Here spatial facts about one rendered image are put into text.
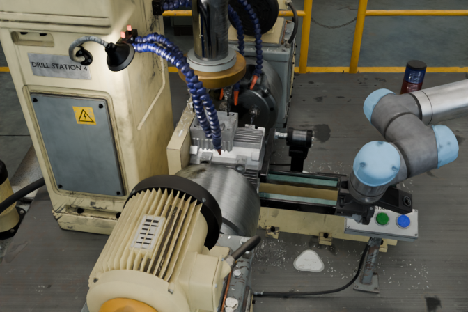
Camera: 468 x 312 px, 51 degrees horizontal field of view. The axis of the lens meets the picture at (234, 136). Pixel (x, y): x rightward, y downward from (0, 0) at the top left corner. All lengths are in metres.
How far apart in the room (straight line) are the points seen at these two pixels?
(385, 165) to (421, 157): 0.08
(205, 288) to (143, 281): 0.10
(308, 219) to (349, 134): 0.58
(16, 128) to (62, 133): 2.36
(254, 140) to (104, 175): 0.43
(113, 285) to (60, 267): 0.79
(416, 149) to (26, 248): 1.16
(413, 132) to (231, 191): 0.44
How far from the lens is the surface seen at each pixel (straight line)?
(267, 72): 1.65
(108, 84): 1.21
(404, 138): 0.95
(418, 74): 1.60
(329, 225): 1.50
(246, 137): 1.38
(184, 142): 1.33
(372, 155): 0.89
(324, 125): 2.01
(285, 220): 1.50
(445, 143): 0.96
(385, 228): 1.24
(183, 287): 0.78
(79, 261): 1.53
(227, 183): 1.16
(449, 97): 1.09
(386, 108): 1.03
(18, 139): 3.58
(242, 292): 0.95
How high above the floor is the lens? 1.92
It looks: 36 degrees down
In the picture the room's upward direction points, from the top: 1 degrees counter-clockwise
